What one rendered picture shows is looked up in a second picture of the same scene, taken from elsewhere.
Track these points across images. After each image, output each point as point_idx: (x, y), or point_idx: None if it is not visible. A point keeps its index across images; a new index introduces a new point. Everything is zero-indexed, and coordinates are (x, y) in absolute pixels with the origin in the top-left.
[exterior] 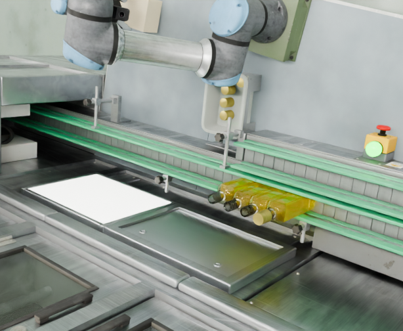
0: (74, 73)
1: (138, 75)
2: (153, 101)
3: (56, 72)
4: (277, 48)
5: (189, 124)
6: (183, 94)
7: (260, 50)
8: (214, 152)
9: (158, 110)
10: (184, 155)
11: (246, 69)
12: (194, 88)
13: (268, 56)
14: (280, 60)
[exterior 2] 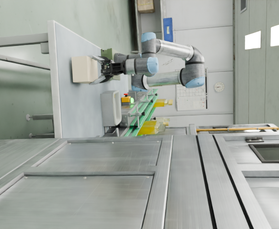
0: (64, 148)
1: (77, 121)
2: (86, 133)
3: (78, 150)
4: (119, 75)
5: (97, 133)
6: (93, 117)
7: (117, 77)
8: (125, 130)
9: (88, 136)
10: (133, 135)
11: (104, 90)
12: (96, 111)
13: (118, 79)
14: (120, 79)
